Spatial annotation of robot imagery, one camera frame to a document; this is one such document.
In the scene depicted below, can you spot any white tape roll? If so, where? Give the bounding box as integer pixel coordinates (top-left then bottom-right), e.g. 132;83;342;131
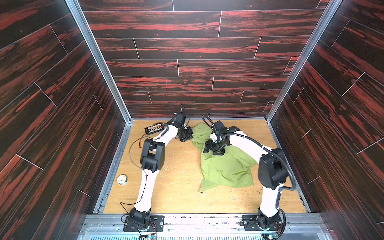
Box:
117;174;128;185

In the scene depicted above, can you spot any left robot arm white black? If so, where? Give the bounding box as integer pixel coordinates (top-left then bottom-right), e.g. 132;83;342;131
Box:
129;125;193;230

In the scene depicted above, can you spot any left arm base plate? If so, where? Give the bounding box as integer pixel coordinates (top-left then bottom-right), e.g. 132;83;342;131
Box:
123;215;165;232

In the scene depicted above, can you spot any red battery wire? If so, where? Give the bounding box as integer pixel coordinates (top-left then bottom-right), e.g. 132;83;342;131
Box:
128;122;167;172

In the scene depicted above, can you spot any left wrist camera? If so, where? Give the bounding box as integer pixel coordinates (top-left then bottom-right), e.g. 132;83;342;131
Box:
167;113;189;128

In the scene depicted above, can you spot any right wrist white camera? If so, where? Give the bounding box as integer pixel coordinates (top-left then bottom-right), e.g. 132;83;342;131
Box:
202;115;240;142

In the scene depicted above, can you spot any green jacket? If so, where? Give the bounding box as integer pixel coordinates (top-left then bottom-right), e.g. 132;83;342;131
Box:
191;122;258;193

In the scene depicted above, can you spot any black battery pack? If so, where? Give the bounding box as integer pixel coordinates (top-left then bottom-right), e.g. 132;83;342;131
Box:
145;123;166;136

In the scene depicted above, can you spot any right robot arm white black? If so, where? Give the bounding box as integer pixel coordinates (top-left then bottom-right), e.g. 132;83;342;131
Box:
204;131;297;231

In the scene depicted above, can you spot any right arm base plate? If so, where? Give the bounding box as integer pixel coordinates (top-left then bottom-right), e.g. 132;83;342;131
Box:
240;214;283;232

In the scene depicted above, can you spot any aluminium front rail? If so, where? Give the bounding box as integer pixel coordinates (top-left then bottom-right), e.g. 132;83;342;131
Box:
78;214;334;240

